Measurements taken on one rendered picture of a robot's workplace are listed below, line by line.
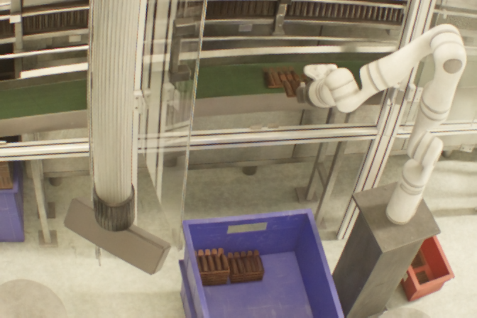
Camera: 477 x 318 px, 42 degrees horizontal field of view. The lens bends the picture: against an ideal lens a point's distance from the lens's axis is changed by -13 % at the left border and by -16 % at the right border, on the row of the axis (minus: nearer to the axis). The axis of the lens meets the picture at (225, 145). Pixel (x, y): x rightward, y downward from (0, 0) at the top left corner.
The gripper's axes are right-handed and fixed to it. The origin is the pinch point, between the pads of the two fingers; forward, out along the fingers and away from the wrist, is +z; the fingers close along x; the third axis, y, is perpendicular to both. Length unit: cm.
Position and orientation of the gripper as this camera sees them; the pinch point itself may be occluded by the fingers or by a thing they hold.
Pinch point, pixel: (302, 87)
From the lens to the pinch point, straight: 199.3
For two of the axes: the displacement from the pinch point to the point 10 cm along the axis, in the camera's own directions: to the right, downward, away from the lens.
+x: 9.8, -1.0, 1.9
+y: 0.9, 10.0, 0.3
